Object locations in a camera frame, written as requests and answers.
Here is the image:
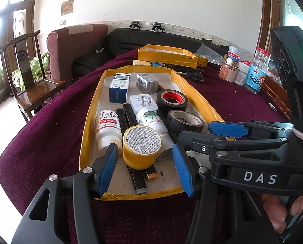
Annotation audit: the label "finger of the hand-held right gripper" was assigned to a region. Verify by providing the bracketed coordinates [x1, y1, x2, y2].
[178, 130, 289, 158]
[208, 121, 294, 138]

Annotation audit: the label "black plastic holder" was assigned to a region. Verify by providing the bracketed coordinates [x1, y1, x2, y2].
[186, 68, 204, 82]

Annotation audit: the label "large yellow taped cardboard tray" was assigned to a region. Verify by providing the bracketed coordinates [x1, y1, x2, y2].
[79, 65, 234, 201]

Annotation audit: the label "wooden door frame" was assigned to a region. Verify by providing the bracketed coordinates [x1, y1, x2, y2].
[261, 0, 284, 31]

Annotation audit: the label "blue and white carton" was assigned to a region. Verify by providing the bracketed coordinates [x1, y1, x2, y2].
[109, 73, 131, 103]

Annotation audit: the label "dark wooden chair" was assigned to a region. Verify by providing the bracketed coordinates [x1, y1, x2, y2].
[0, 30, 67, 122]

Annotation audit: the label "black tape roll white core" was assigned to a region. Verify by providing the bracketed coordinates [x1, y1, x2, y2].
[166, 109, 206, 143]

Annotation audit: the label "person's right hand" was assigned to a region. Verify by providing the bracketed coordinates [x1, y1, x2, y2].
[262, 188, 303, 234]

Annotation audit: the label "black marker grey cap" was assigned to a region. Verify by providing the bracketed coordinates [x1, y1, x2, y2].
[123, 103, 148, 195]

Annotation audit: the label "maroon armchair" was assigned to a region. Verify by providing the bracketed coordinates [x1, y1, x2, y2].
[47, 24, 109, 82]

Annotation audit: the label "clear toothpick jar coloured lids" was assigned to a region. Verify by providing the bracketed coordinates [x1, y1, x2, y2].
[226, 45, 242, 64]

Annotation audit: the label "black sofa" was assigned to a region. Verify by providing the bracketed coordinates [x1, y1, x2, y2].
[73, 27, 230, 82]

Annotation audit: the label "white bottle red label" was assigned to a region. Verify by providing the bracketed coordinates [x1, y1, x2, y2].
[94, 110, 123, 155]

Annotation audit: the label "black tape roll red core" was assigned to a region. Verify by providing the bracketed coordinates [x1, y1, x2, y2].
[156, 89, 189, 119]

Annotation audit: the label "small brown wall plaque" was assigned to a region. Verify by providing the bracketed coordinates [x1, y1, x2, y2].
[61, 0, 74, 16]

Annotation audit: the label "small yellow taped packet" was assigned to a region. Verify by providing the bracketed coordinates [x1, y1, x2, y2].
[196, 55, 209, 68]

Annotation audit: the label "wooden glass door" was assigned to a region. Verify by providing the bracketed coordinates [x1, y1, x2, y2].
[0, 0, 39, 115]

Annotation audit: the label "clear plastic bag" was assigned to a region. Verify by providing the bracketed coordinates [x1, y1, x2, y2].
[196, 43, 227, 63]

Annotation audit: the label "small yellow taped cardboard box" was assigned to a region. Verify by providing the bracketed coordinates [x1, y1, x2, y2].
[137, 44, 199, 68]

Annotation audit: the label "grey small carton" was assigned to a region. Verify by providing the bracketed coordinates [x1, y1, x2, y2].
[136, 73, 160, 94]

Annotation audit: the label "green cloth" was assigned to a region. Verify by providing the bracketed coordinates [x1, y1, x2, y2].
[12, 53, 50, 87]

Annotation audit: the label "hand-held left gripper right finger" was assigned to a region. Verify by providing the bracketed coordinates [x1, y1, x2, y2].
[172, 142, 280, 244]

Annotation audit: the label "brick pattern box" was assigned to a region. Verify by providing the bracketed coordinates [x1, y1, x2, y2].
[262, 75, 291, 120]

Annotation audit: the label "clear jar red lid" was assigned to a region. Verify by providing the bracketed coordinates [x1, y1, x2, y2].
[253, 48, 271, 68]

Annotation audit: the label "clear jar orange label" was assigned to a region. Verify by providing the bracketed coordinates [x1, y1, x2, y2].
[219, 61, 239, 83]

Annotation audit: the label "white plastic jar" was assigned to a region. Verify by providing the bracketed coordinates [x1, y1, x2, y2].
[234, 61, 252, 86]

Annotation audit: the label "white charger plug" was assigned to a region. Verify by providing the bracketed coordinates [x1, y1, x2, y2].
[130, 94, 158, 113]

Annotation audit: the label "clear jar cartoon label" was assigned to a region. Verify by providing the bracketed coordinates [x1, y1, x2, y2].
[244, 58, 269, 94]

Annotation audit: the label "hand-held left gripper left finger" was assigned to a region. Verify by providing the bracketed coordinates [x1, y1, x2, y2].
[11, 143, 119, 244]

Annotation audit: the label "white bottle green label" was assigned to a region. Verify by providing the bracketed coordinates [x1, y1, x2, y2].
[136, 108, 175, 162]

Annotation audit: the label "yellow round jar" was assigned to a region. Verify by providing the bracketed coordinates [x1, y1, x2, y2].
[122, 125, 163, 170]

